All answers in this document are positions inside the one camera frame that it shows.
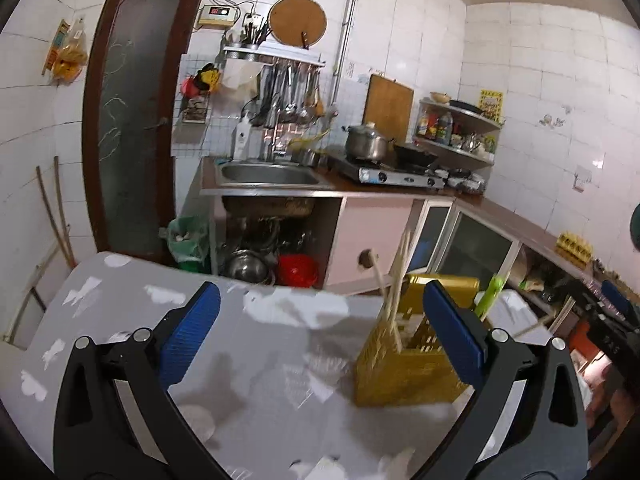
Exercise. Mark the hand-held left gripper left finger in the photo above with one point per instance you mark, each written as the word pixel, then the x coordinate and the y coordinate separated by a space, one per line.
pixel 192 330

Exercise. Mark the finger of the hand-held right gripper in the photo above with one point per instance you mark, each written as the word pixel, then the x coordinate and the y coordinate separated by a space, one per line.
pixel 615 324
pixel 616 296

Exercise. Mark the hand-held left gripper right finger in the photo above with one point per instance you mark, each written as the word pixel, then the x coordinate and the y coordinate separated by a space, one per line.
pixel 452 335

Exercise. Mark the yellow slotted utensil holder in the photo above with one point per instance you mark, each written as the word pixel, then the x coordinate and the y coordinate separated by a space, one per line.
pixel 400 375

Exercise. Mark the set of wooden chopsticks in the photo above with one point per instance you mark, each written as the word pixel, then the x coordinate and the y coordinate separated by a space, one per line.
pixel 400 285

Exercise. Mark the row of hanging kitchen utensils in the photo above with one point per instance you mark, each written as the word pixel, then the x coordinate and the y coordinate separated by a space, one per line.
pixel 290 92

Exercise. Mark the person's right hand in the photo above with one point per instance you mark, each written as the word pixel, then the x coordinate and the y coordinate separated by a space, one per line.
pixel 607 395

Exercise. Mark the orange red box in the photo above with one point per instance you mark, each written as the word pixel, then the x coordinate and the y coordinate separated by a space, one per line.
pixel 587 342

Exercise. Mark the yellow egg carton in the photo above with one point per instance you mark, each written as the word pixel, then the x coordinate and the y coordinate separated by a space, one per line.
pixel 576 249

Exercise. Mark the green round board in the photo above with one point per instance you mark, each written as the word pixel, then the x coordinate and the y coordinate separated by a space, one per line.
pixel 636 227

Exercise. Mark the steel bowl under sink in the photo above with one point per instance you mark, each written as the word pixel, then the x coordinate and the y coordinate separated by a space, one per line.
pixel 247 267

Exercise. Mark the green trash bin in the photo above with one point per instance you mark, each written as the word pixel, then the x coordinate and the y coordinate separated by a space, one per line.
pixel 189 245

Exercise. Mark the grey bear print tablecloth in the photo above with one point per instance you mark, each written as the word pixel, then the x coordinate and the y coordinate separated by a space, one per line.
pixel 275 360

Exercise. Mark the red plastic basin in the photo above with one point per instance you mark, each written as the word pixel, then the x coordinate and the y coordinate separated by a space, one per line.
pixel 297 271

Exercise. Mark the kitchen counter cabinet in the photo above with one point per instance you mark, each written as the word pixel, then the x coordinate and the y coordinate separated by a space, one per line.
pixel 360 230

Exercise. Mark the group of dishes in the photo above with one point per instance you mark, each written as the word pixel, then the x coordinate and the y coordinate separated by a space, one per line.
pixel 462 181

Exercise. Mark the steel gas stove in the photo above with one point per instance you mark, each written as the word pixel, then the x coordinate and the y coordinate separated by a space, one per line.
pixel 385 176

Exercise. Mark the stainless steel sink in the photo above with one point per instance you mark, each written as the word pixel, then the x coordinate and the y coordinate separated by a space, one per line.
pixel 270 175

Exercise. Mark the metal corner shelf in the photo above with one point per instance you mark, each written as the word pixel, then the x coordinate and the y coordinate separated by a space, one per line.
pixel 470 155

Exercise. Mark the black wok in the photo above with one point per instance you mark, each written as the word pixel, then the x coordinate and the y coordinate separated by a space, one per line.
pixel 415 156

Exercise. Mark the wooden stick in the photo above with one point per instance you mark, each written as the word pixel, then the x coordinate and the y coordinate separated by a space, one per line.
pixel 60 195
pixel 50 210

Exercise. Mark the white soap bottle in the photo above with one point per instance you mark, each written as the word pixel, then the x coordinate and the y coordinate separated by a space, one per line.
pixel 242 137

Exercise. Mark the stainless steel pot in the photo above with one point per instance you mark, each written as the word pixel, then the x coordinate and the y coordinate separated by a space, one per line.
pixel 367 144

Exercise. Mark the red label sauce bottle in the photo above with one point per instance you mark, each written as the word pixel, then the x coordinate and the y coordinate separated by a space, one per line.
pixel 432 126

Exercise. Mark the brown framed frosted glass door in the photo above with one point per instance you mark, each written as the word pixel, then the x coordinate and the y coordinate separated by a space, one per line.
pixel 135 110

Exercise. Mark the black frying pan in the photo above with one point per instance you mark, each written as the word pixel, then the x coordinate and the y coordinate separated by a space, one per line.
pixel 467 107

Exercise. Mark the rectangular wooden cutting board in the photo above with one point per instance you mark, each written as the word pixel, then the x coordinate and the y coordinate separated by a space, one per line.
pixel 387 107

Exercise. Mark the pale bowl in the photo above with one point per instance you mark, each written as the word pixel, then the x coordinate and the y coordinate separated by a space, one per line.
pixel 440 97

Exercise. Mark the red and yellow hanging bags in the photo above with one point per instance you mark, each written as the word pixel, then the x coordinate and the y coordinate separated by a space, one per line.
pixel 202 80

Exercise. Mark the white hanging plastic bag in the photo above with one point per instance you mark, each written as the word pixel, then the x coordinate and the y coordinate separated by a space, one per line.
pixel 240 75

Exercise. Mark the orange plastic bag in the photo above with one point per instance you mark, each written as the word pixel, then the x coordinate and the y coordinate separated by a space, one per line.
pixel 70 55

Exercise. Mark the beige controller box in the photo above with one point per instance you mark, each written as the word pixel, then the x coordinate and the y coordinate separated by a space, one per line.
pixel 216 15

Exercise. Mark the round wooden cutting board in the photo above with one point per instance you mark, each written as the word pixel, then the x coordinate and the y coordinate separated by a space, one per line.
pixel 297 20

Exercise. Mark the white wall socket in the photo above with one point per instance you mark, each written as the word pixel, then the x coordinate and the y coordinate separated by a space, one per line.
pixel 583 177

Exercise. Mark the metal frame stool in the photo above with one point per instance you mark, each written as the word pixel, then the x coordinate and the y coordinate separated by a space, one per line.
pixel 30 305

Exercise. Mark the small wall hooks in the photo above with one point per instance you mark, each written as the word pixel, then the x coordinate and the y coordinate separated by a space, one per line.
pixel 552 121

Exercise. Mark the yellow wall poster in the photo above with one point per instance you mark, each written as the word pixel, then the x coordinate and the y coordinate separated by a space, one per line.
pixel 491 105

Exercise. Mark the metal wall rack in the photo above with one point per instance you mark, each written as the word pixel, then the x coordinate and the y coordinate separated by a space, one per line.
pixel 275 54

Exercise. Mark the grey wall pipe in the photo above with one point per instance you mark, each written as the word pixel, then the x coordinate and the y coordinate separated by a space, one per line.
pixel 347 10

